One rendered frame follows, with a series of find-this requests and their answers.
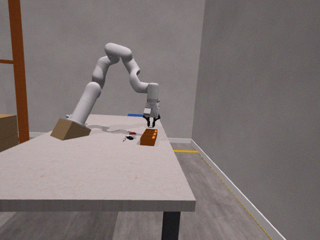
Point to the orange rack of bins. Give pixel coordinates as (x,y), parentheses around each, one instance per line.
(149,137)

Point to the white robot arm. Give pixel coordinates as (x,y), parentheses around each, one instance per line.
(94,88)

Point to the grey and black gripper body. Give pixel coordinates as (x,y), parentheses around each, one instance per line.
(155,109)

